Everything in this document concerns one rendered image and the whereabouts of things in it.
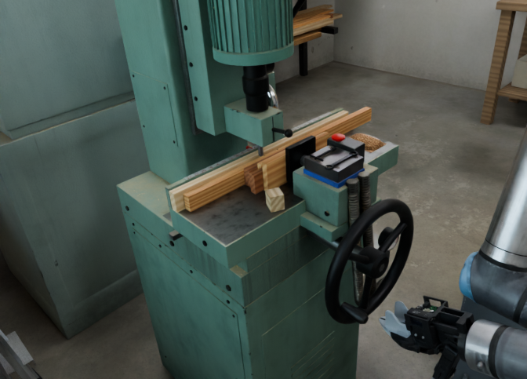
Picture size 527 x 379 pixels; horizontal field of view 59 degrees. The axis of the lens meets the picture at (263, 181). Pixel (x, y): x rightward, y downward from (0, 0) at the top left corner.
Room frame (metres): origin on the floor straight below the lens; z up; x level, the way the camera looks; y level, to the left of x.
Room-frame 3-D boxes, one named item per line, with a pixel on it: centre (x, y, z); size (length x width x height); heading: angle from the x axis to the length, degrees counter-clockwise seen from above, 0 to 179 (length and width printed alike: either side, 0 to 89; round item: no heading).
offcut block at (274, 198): (0.86, -0.02, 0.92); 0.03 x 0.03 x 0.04; 16
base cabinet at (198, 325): (1.11, 0.08, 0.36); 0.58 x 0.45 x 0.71; 40
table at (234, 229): (0.97, -0.11, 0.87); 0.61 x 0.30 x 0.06; 130
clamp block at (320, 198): (0.91, -0.16, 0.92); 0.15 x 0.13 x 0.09; 130
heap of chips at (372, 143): (1.15, -0.28, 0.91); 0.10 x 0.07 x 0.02; 40
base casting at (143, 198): (1.11, 0.08, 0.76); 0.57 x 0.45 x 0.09; 40
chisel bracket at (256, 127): (1.04, 0.01, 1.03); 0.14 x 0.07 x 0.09; 40
